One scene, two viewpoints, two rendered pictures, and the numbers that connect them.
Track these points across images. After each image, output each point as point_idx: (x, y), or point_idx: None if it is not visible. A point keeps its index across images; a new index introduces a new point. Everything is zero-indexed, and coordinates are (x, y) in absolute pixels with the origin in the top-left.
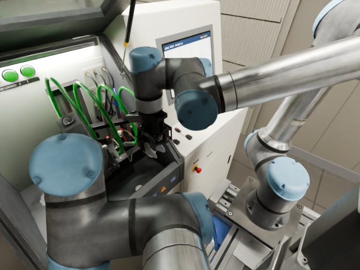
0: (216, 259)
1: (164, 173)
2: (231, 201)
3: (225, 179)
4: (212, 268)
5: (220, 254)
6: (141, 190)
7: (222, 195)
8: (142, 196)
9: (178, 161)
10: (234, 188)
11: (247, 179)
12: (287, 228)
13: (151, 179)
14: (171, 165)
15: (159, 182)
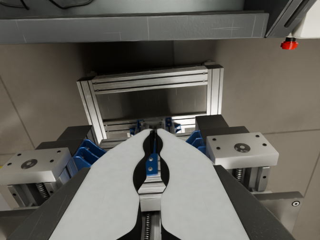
0: (150, 190)
1: (214, 29)
2: (237, 174)
3: (275, 155)
4: (139, 192)
5: (158, 191)
6: (136, 25)
7: (236, 168)
8: (129, 41)
9: (273, 30)
10: (263, 176)
11: (291, 199)
12: None
13: (176, 15)
14: (251, 20)
15: (186, 39)
